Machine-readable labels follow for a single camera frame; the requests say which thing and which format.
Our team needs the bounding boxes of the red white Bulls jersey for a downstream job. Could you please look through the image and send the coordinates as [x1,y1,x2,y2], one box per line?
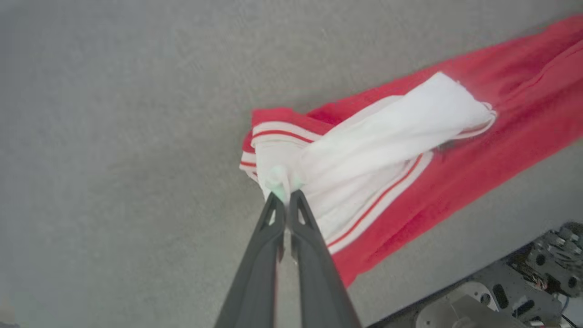
[239,14,583,287]

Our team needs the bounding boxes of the grey fabric sofa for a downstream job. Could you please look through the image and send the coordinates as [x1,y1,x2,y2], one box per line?
[0,0,583,328]

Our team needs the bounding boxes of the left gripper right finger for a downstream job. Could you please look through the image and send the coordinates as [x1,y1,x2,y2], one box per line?
[289,190,363,328]

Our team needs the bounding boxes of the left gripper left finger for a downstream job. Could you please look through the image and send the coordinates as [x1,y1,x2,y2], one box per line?
[214,191,287,328]

